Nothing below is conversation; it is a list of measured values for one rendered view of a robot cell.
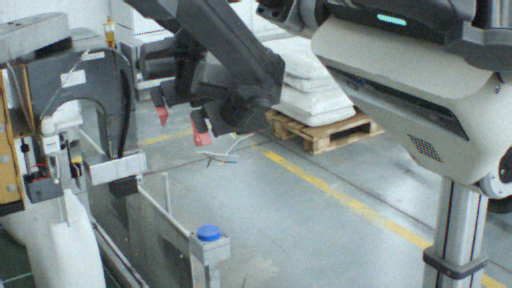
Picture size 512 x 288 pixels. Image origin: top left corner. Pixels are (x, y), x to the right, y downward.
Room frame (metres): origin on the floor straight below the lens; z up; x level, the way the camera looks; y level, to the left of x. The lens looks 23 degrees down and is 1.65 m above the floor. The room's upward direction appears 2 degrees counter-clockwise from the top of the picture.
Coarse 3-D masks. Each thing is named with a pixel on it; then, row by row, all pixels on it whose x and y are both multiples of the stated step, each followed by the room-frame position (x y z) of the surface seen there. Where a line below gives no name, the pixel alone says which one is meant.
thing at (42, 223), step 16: (32, 144) 1.69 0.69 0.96; (32, 160) 1.72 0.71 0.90; (64, 192) 1.64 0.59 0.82; (32, 208) 1.56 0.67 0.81; (48, 208) 1.53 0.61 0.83; (64, 208) 1.42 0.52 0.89; (80, 208) 1.55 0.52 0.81; (32, 224) 1.55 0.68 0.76; (48, 224) 1.47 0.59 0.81; (64, 224) 1.48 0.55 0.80; (80, 224) 1.49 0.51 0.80; (32, 240) 1.55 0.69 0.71; (48, 240) 1.46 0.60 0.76; (64, 240) 1.45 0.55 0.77; (80, 240) 1.48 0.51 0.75; (32, 256) 1.62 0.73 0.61; (48, 256) 1.46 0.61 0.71; (64, 256) 1.44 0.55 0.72; (80, 256) 1.47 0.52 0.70; (96, 256) 1.50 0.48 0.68; (32, 272) 1.64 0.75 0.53; (48, 272) 1.46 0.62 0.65; (64, 272) 1.44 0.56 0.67; (80, 272) 1.46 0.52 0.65; (96, 272) 1.49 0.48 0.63
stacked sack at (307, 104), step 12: (288, 96) 3.93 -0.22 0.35; (300, 96) 3.85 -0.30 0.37; (312, 96) 3.81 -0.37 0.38; (324, 96) 3.83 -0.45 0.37; (336, 96) 3.84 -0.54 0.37; (288, 108) 3.91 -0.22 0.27; (300, 108) 3.77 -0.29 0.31; (312, 108) 3.72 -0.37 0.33; (324, 108) 3.75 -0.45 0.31; (336, 108) 3.82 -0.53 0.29
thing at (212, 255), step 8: (192, 232) 1.36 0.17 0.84; (192, 240) 1.34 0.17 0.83; (200, 240) 1.32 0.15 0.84; (216, 240) 1.32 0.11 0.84; (224, 240) 1.32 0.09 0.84; (192, 248) 1.34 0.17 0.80; (200, 248) 1.30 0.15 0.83; (208, 248) 1.30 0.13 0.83; (216, 248) 1.31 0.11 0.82; (224, 248) 1.32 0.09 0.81; (200, 256) 1.31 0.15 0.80; (208, 256) 1.30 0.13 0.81; (216, 256) 1.31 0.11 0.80; (224, 256) 1.32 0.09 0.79; (208, 264) 1.30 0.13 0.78
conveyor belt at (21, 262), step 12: (0, 228) 2.18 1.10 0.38; (0, 240) 2.09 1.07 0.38; (12, 240) 2.09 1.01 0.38; (0, 252) 1.99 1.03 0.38; (12, 252) 1.99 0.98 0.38; (24, 252) 1.99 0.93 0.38; (0, 264) 1.91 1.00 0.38; (12, 264) 1.91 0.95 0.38; (24, 264) 1.91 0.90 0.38; (0, 276) 1.83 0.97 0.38; (12, 276) 1.83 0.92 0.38; (24, 276) 1.83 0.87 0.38; (108, 276) 1.83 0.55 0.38
